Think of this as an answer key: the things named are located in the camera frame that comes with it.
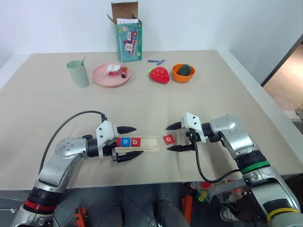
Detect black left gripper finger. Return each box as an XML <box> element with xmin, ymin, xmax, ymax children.
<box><xmin>116</xmin><ymin>150</ymin><xmax>144</xmax><ymax>164</ymax></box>
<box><xmin>117</xmin><ymin>126</ymin><xmax>137</xmax><ymax>135</ymax></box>

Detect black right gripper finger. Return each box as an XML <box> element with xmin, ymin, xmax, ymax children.
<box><xmin>166</xmin><ymin>144</ymin><xmax>196</xmax><ymax>153</ymax></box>
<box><xmin>165</xmin><ymin>121</ymin><xmax>183</xmax><ymax>131</ymax></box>

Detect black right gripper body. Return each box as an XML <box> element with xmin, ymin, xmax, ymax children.
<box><xmin>185</xmin><ymin>128</ymin><xmax>198</xmax><ymax>151</ymax></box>

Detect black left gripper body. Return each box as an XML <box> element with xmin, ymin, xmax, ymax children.
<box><xmin>103</xmin><ymin>143</ymin><xmax>119</xmax><ymax>164</ymax></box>

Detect red letter o block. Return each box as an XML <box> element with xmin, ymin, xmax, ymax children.
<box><xmin>162</xmin><ymin>134</ymin><xmax>176</xmax><ymax>145</ymax></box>

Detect long wooden tray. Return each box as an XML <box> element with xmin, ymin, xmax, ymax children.
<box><xmin>114</xmin><ymin>135</ymin><xmax>161</xmax><ymax>153</ymax></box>

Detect orange bowl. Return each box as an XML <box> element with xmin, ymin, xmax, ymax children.
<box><xmin>172</xmin><ymin>63</ymin><xmax>196</xmax><ymax>83</ymax></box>

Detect bag of colourful toys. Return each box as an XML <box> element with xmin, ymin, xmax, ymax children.
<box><xmin>189</xmin><ymin>180</ymin><xmax>238</xmax><ymax>204</ymax></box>

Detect red toy strawberry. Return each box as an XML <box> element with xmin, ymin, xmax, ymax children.
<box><xmin>145</xmin><ymin>66</ymin><xmax>171</xmax><ymax>84</ymax></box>

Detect dark green toy fruit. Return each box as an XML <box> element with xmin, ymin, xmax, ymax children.
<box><xmin>178</xmin><ymin>64</ymin><xmax>192</xmax><ymax>77</ymax></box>

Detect pink plate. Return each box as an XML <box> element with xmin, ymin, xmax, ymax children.
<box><xmin>91</xmin><ymin>62</ymin><xmax>134</xmax><ymax>88</ymax></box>

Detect orange and black tool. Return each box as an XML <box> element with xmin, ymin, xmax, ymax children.
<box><xmin>73</xmin><ymin>206</ymin><xmax>89</xmax><ymax>227</ymax></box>
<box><xmin>180</xmin><ymin>194</ymin><xmax>193</xmax><ymax>224</ymax></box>

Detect wrapped candy on plate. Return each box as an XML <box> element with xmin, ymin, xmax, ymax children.
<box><xmin>103</xmin><ymin>63</ymin><xmax>123</xmax><ymax>77</ymax></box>

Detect dark rounded shape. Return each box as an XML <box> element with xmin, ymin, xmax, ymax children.
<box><xmin>153</xmin><ymin>199</ymin><xmax>186</xmax><ymax>227</ymax></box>

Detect pale green cup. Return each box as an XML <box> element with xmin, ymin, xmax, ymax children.
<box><xmin>66</xmin><ymin>60</ymin><xmax>90</xmax><ymax>89</ymax></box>

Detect white shoe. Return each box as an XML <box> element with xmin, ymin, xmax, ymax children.
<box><xmin>219</xmin><ymin>205</ymin><xmax>240</xmax><ymax>222</ymax></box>

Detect green cardboard game box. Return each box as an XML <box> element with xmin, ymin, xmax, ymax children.
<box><xmin>107</xmin><ymin>1</ymin><xmax>143</xmax><ymax>63</ymax></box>

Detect white paper sheets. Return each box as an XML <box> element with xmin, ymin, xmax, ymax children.
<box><xmin>116</xmin><ymin>17</ymin><xmax>139</xmax><ymax>25</ymax></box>

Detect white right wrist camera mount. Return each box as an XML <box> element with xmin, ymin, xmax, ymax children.
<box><xmin>181</xmin><ymin>112</ymin><xmax>207</xmax><ymax>143</ymax></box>

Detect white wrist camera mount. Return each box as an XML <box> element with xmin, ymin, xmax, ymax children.
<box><xmin>95</xmin><ymin>120</ymin><xmax>119</xmax><ymax>158</ymax></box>
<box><xmin>181</xmin><ymin>112</ymin><xmax>207</xmax><ymax>143</ymax></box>

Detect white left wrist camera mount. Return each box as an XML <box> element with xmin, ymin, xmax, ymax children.
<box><xmin>95</xmin><ymin>120</ymin><xmax>119</xmax><ymax>158</ymax></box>

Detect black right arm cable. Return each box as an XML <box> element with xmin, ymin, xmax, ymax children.
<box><xmin>192</xmin><ymin>139</ymin><xmax>243</xmax><ymax>183</ymax></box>

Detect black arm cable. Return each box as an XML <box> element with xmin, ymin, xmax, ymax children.
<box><xmin>192</xmin><ymin>139</ymin><xmax>243</xmax><ymax>183</ymax></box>
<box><xmin>39</xmin><ymin>110</ymin><xmax>108</xmax><ymax>176</ymax></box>

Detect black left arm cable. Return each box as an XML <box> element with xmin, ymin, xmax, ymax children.
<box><xmin>39</xmin><ymin>110</ymin><xmax>108</xmax><ymax>176</ymax></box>

